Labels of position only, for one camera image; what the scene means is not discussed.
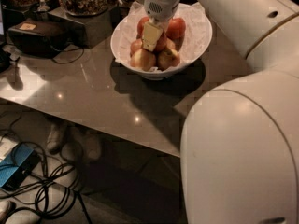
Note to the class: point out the grey square jar base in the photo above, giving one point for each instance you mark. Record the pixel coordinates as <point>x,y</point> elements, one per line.
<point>85,32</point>

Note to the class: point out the red apple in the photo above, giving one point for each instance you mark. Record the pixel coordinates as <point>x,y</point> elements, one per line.
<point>140,25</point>
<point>176,28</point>
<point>161,43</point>

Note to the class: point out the white shoe left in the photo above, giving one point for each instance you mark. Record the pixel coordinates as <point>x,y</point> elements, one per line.
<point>56,136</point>

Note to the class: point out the black device with label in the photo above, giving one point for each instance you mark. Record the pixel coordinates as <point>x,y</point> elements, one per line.
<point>39,38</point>

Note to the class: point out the white shoe right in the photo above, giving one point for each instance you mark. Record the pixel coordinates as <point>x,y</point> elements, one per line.
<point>93,146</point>

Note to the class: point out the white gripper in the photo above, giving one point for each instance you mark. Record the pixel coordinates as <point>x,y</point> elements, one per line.
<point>161,8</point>

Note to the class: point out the pink left middle apple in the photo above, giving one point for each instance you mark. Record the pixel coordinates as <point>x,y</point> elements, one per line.
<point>136,45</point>

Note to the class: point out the yellow front right apple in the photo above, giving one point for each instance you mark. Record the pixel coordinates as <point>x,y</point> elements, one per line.
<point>168,58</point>

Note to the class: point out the white shoe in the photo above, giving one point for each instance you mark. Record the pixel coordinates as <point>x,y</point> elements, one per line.
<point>56,136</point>
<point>93,146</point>

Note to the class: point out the small hidden yellow apple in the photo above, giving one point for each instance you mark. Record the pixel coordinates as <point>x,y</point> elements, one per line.
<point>170,44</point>

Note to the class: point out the blue box on floor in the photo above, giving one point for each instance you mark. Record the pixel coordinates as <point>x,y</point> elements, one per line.
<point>16,166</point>

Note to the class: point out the white bowl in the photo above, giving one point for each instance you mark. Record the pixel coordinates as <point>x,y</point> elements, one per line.
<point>199,44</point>

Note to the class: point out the metal scoop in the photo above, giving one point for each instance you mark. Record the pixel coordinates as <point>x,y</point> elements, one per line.
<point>43,7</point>

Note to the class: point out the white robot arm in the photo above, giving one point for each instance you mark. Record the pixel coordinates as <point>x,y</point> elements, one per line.
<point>239,149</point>

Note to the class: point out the white paper liner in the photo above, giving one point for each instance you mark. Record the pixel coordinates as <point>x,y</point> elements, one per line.
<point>194,36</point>

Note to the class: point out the yellow front left apple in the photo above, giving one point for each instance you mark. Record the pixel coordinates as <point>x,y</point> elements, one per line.
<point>143,59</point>

